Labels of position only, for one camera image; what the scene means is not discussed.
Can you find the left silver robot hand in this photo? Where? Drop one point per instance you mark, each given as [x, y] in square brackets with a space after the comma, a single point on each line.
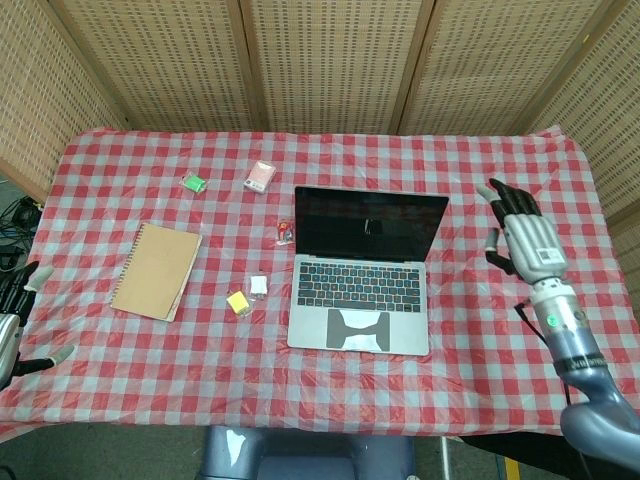
[10, 320]

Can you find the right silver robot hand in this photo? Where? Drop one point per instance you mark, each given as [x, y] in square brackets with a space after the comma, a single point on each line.
[532, 240]

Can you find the silver laptop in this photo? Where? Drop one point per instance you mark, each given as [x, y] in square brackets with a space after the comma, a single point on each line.
[364, 272]

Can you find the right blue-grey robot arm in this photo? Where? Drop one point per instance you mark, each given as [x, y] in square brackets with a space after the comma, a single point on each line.
[580, 360]

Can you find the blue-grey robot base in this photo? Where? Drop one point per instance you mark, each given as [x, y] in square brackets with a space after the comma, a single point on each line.
[305, 452]

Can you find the red white checkered tablecloth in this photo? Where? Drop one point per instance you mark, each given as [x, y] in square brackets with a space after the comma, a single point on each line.
[320, 390]

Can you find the brown spiral notebook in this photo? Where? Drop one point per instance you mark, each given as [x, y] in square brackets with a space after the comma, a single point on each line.
[156, 271]

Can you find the yellow wrapped eraser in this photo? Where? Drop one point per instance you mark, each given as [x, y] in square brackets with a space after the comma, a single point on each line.
[238, 303]

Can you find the green wrapped eraser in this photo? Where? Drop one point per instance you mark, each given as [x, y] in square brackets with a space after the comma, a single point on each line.
[194, 182]

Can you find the small red clip packet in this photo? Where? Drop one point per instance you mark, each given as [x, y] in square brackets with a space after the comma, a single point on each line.
[285, 233]

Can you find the white wrapped eraser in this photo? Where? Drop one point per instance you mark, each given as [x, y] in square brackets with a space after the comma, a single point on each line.
[258, 285]

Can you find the pink card box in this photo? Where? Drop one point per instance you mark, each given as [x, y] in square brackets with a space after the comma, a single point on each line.
[259, 177]

